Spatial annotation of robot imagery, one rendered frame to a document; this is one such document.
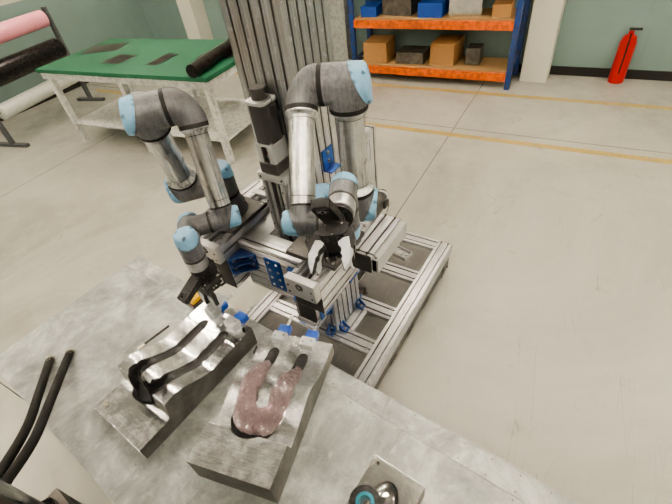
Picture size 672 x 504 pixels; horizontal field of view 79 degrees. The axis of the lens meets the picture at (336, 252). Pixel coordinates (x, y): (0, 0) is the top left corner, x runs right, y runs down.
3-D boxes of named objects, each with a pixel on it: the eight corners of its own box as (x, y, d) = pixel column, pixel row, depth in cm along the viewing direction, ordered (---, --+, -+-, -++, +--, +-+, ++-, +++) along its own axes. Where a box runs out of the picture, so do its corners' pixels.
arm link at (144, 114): (212, 201, 171) (165, 107, 121) (176, 211, 169) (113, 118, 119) (206, 178, 175) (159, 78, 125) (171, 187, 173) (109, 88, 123)
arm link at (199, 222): (211, 222, 150) (213, 240, 142) (181, 230, 149) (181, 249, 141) (204, 205, 145) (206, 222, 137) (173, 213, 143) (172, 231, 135)
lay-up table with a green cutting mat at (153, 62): (141, 107, 582) (106, 28, 514) (285, 120, 492) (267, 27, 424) (76, 144, 509) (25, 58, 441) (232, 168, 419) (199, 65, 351)
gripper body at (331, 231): (355, 261, 95) (358, 228, 104) (347, 233, 90) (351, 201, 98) (324, 264, 97) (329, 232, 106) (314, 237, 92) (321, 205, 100)
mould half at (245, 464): (269, 339, 155) (263, 321, 147) (334, 353, 147) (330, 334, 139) (198, 476, 121) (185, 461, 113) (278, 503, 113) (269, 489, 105)
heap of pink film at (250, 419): (260, 358, 142) (255, 345, 137) (308, 369, 136) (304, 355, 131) (223, 429, 124) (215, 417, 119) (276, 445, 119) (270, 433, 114)
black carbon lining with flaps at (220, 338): (204, 320, 156) (196, 304, 150) (233, 338, 148) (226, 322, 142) (126, 392, 136) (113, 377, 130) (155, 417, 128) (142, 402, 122)
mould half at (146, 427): (212, 315, 167) (201, 293, 158) (257, 342, 154) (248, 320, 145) (102, 415, 139) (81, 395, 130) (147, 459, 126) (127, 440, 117)
